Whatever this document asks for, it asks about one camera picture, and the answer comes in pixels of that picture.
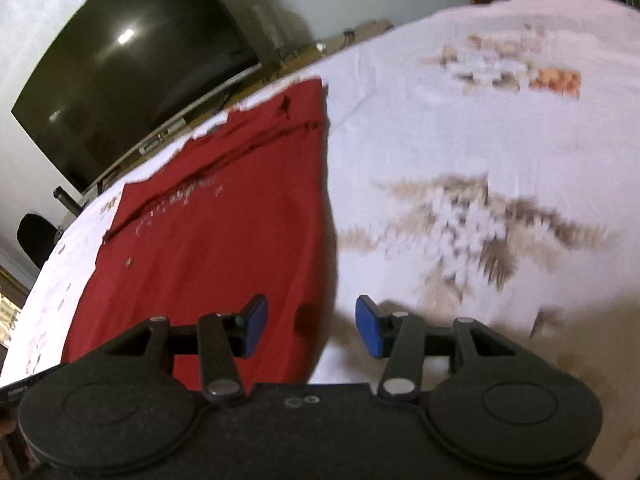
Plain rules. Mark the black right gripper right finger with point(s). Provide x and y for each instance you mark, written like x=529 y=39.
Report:
x=404 y=341

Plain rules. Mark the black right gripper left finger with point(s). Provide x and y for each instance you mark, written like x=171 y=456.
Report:
x=217 y=340

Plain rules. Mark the red garment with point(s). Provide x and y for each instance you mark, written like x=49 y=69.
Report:
x=234 y=214

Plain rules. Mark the floral white bed sheet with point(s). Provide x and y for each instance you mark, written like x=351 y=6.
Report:
x=480 y=163

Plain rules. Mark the black chair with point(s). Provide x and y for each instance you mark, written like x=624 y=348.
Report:
x=37 y=237

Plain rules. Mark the black set-top box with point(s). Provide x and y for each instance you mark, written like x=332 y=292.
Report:
x=159 y=136

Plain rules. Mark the wooden tv stand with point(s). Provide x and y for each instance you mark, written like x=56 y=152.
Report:
x=229 y=97

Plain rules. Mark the clear glass on stand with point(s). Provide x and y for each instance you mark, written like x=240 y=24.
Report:
x=269 y=28

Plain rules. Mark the black flat screen television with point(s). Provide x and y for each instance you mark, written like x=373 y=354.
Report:
x=122 y=69

